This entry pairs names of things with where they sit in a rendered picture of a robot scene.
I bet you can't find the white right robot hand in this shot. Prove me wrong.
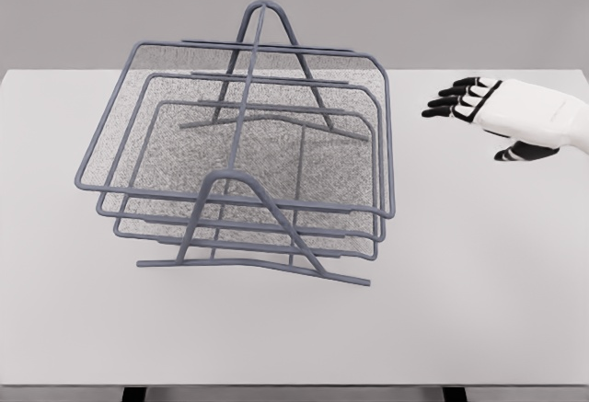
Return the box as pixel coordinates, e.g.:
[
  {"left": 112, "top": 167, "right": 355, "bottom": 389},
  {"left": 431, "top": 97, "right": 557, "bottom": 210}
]
[{"left": 421, "top": 75, "right": 572, "bottom": 163}]

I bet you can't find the small grey mesh tray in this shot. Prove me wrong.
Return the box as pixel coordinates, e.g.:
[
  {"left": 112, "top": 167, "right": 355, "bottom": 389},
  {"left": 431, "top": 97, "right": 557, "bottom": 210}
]
[{"left": 112, "top": 100, "right": 379, "bottom": 260}]

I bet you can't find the medium grey mesh tray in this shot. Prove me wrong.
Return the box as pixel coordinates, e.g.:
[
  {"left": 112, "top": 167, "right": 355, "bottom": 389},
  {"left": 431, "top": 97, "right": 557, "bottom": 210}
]
[{"left": 95, "top": 70, "right": 386, "bottom": 242}]

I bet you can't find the large grey mesh tray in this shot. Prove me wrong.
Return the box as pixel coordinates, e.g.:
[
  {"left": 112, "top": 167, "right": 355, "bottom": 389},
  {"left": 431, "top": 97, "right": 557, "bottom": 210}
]
[{"left": 73, "top": 39, "right": 397, "bottom": 220}]

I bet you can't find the grey wire rack frame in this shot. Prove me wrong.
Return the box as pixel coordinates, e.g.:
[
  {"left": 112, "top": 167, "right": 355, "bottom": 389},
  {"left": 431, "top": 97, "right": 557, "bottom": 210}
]
[{"left": 136, "top": 0, "right": 372, "bottom": 288}]

